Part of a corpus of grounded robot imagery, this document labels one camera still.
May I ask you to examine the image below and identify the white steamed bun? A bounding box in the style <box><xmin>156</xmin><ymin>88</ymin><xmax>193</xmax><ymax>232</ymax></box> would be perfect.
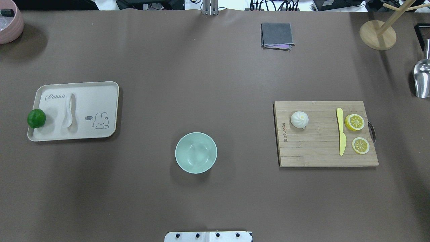
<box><xmin>290</xmin><ymin>111</ymin><xmax>309</xmax><ymax>129</ymax></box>

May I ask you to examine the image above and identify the white ceramic spoon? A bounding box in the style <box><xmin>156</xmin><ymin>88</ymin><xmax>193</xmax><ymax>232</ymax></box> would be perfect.
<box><xmin>62</xmin><ymin>92</ymin><xmax>76</xmax><ymax>128</ymax></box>

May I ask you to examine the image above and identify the light green bowl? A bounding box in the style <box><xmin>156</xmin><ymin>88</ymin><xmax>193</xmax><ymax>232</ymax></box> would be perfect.
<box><xmin>175</xmin><ymin>132</ymin><xmax>218</xmax><ymax>174</ymax></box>

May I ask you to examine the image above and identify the pink bowl with ice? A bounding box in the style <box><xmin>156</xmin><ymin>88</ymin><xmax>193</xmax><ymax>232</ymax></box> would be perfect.
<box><xmin>0</xmin><ymin>0</ymin><xmax>24</xmax><ymax>44</ymax></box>

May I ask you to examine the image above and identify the bamboo cutting board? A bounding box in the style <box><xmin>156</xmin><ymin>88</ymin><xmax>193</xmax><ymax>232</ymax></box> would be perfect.
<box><xmin>273</xmin><ymin>101</ymin><xmax>379</xmax><ymax>167</ymax></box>

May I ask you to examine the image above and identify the grey folded cloth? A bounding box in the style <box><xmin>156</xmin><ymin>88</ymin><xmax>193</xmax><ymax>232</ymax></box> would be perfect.
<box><xmin>260</xmin><ymin>23</ymin><xmax>296</xmax><ymax>50</ymax></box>

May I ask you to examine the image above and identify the beige rabbit tray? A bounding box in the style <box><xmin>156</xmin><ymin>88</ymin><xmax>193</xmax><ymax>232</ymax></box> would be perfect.
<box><xmin>27</xmin><ymin>81</ymin><xmax>119</xmax><ymax>142</ymax></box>

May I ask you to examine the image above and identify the yellow plastic knife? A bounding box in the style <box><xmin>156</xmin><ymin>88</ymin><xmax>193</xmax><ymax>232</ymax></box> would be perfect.
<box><xmin>336</xmin><ymin>108</ymin><xmax>347</xmax><ymax>156</ymax></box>

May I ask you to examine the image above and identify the lemon half thick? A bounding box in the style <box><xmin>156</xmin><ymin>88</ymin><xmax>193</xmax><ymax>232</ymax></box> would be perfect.
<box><xmin>344</xmin><ymin>114</ymin><xmax>365</xmax><ymax>131</ymax></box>

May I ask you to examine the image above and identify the lemon slice far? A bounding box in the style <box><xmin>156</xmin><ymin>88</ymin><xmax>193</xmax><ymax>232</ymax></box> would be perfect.
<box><xmin>352</xmin><ymin>137</ymin><xmax>370</xmax><ymax>154</ymax></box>

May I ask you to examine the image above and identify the green lime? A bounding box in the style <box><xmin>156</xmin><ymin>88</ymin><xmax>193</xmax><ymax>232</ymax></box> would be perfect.
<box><xmin>27</xmin><ymin>109</ymin><xmax>46</xmax><ymax>129</ymax></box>

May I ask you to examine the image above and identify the wooden mug tree stand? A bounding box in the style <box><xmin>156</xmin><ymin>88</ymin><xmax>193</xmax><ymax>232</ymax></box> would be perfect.
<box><xmin>359</xmin><ymin>0</ymin><xmax>430</xmax><ymax>51</ymax></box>

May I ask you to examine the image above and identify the metal scoop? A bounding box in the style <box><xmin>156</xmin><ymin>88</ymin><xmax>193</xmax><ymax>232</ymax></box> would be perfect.
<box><xmin>414</xmin><ymin>39</ymin><xmax>430</xmax><ymax>98</ymax></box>

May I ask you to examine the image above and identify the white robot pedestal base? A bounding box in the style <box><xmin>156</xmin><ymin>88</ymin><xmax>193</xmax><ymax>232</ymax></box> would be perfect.
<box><xmin>164</xmin><ymin>231</ymin><xmax>253</xmax><ymax>242</ymax></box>

